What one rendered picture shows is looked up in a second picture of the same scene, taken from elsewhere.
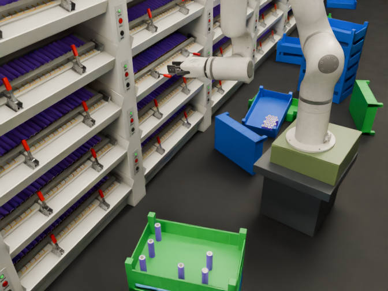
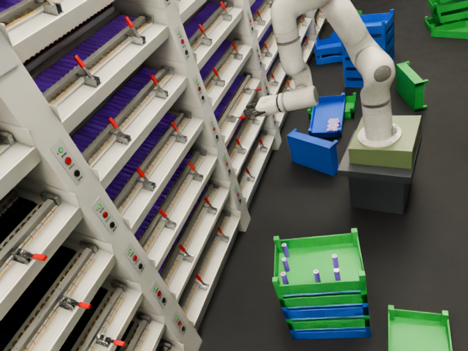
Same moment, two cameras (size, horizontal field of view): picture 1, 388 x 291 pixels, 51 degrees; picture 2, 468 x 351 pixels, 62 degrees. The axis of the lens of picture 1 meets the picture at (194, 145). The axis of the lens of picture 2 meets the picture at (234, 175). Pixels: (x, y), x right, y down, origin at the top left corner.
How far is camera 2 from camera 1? 0.27 m
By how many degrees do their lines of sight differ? 4
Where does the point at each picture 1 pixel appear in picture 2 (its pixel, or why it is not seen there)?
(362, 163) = (424, 137)
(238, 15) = (297, 56)
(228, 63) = (297, 96)
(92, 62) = (187, 130)
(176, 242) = (302, 253)
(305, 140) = (376, 138)
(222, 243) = (338, 244)
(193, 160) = (278, 177)
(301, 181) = (382, 173)
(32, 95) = (157, 173)
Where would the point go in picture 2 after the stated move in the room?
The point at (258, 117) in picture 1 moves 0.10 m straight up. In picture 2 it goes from (320, 123) to (318, 110)
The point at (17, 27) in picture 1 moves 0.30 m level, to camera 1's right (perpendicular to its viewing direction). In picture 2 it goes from (136, 127) to (223, 98)
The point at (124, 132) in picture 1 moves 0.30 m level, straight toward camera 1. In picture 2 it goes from (223, 175) to (246, 214)
